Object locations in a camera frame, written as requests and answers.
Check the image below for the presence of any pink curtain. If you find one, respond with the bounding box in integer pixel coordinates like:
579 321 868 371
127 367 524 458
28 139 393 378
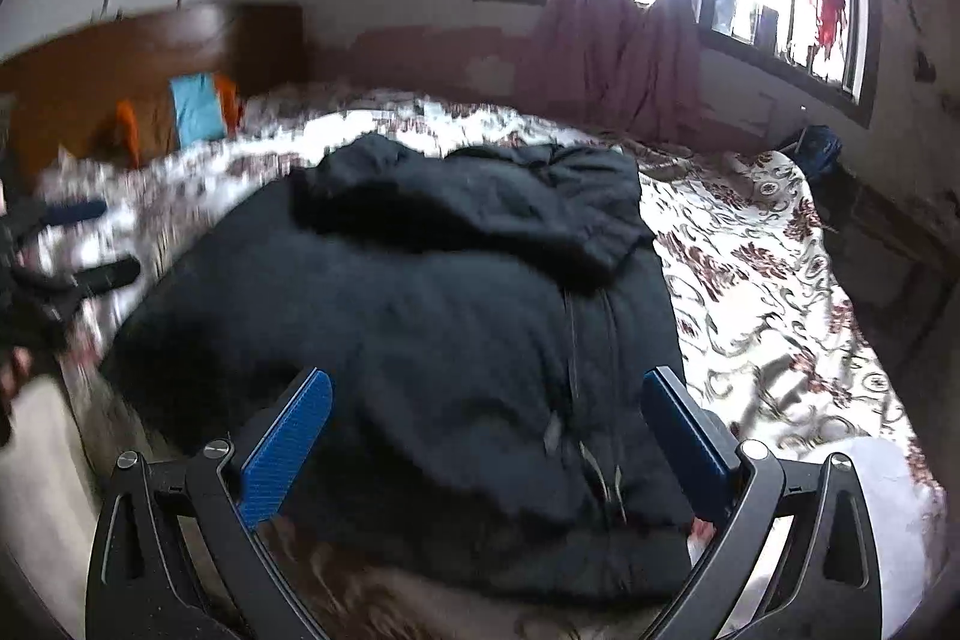
624 0 725 148
517 0 661 140

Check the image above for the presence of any floral blanket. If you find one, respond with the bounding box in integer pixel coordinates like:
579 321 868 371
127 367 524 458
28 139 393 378
37 85 947 640

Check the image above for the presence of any person's left hand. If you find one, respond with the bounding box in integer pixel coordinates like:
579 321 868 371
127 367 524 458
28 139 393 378
0 346 35 407

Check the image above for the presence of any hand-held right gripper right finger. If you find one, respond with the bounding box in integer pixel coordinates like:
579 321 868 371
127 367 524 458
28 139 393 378
641 366 882 640

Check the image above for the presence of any wooden headboard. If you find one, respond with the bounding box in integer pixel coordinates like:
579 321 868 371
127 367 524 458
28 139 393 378
0 2 305 185

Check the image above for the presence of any black padded jacket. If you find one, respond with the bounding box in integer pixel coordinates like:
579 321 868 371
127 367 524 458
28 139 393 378
101 131 700 607

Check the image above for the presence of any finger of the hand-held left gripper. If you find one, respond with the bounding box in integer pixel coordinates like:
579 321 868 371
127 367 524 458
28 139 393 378
15 256 143 305
15 200 111 238

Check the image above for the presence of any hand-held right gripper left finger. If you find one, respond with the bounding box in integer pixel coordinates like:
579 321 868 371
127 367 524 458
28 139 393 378
86 366 335 640

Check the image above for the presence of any red hanging garment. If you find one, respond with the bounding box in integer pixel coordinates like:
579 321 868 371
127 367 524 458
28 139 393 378
806 0 850 53

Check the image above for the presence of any blue bag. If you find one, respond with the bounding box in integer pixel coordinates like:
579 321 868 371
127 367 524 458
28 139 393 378
776 124 845 181

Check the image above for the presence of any orange brown blue pillow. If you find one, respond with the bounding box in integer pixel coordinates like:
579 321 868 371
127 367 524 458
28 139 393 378
111 72 245 170

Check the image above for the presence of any wooden side table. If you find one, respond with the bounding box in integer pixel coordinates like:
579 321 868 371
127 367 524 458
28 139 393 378
817 173 947 342

